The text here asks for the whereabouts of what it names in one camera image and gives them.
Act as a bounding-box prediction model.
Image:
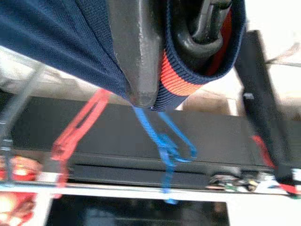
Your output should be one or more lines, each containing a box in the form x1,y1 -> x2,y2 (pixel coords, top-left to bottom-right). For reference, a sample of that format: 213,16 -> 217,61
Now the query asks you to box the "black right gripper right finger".
176,0 -> 232,69

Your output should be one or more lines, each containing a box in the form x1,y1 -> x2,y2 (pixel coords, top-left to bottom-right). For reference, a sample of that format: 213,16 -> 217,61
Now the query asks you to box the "blue plastic hanger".
134,105 -> 198,205

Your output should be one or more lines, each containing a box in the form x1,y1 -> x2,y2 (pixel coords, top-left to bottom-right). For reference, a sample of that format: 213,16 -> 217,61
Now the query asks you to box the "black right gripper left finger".
107,0 -> 166,108

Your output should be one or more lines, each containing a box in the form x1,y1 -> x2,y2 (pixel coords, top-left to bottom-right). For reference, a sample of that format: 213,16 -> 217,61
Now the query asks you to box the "black flat screen television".
46,196 -> 230,226

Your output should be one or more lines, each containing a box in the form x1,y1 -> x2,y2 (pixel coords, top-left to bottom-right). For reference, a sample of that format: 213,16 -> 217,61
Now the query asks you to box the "black polo shirt round logo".
0,0 -> 246,113

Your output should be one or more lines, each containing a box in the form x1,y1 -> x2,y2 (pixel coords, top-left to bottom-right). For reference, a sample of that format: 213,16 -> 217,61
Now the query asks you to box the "black television console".
11,96 -> 276,189

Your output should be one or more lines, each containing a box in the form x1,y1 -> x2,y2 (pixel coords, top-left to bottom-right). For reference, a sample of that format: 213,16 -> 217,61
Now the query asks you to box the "black soundbar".
69,163 -> 212,188

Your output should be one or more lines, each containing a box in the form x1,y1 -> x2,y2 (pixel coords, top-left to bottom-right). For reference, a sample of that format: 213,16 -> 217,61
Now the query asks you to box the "silver metal clothes rack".
0,42 -> 301,203

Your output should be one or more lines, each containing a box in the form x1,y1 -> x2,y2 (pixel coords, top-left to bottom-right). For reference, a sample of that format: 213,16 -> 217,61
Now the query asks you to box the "red plastic hanger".
50,89 -> 112,198

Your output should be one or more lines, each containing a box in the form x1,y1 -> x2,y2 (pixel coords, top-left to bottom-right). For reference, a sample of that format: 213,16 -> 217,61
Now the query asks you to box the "black shirt with FSL print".
235,30 -> 301,196

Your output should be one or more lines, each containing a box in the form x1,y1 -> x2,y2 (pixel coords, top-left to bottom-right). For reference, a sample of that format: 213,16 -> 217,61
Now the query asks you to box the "red laughing buddha statue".
0,154 -> 44,226

